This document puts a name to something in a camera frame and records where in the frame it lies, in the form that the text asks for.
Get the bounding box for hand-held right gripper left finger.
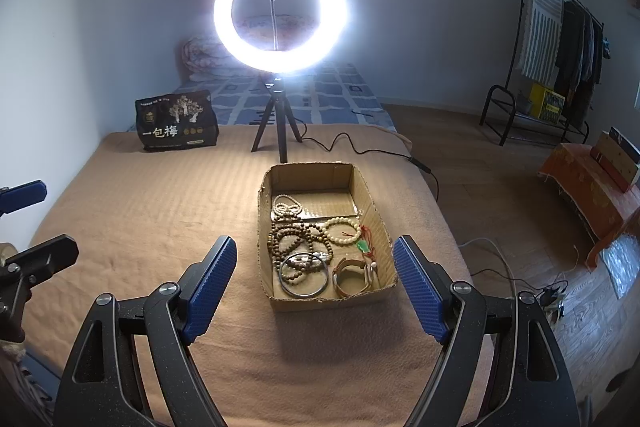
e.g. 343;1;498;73
59;235;238;427

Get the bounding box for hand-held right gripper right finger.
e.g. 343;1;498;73
392;235;581;427

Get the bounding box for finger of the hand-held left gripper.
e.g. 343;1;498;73
0;180;47;214
0;234;80;282

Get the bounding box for red cord jade pendant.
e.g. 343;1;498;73
356;222;381;270

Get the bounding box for thin metal bangle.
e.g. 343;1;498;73
278;252;332;299

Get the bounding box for cream bead bracelet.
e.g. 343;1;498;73
320;216;363;245

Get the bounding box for brown cardboard box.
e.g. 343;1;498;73
257;162;399;314

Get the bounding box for white pearl necklace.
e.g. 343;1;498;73
271;193;303;223

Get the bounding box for black power adapter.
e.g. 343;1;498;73
537;282;568;313

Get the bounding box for black printed bag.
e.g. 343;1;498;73
135;90;220;152

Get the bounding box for orange cloth covered cabinet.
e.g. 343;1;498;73
537;142;640;273

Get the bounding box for blue patterned bedsheet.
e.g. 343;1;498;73
172;63;398;132

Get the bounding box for black tripod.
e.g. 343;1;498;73
251;74;303;164

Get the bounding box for black clothes rack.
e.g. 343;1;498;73
479;0;606;146

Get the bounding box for folded floral quilt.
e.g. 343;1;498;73
181;13;321;82

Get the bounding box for yellow box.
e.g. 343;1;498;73
530;83;566;124

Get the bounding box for brown gift box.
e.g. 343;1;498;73
590;127;640;194

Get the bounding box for dark hanging clothes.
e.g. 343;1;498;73
552;0;612;128

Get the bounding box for striped towel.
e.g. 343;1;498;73
520;0;566;80

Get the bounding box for white floor cable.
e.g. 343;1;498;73
457;237;571;303

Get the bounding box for dark wooden bead necklace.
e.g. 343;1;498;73
267;222;335;285

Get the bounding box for black power cable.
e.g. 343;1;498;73
300;132;441;202

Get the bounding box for white ring light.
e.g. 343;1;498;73
214;0;348;74

